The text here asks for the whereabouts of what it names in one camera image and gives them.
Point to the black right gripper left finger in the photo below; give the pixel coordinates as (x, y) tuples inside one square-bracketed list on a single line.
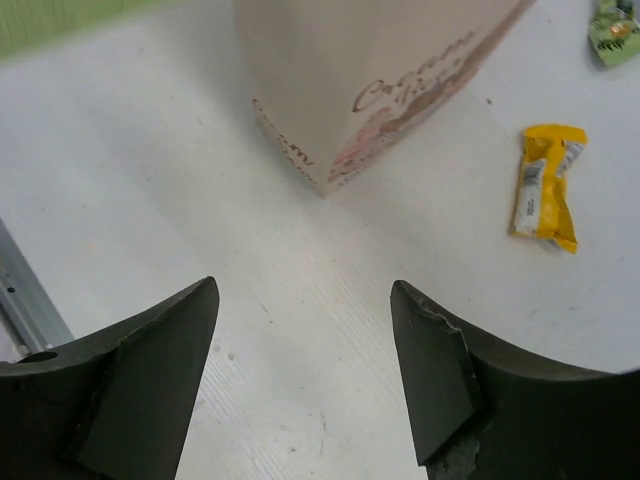
[(115, 404)]

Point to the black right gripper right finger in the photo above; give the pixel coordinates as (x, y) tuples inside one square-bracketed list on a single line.
[(482, 408)]

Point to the beige paper gift bag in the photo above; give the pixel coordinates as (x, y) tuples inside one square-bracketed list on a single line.
[(336, 83)]

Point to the yellow snack bar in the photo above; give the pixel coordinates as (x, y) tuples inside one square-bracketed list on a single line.
[(541, 211)]

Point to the green yellow candy wrapper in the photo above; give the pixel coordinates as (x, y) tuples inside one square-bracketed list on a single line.
[(614, 31)]

